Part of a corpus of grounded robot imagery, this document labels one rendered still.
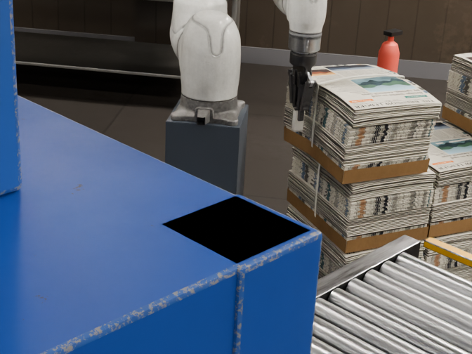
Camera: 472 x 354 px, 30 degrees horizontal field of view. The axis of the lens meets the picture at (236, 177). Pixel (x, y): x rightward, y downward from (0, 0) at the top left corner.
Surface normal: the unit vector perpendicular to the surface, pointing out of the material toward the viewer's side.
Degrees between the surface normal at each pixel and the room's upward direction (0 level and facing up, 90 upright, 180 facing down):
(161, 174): 0
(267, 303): 90
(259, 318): 90
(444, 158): 1
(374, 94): 2
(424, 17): 90
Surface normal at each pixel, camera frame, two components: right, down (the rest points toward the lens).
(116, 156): 0.05, -0.92
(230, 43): 0.68, 0.07
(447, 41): -0.13, 0.39
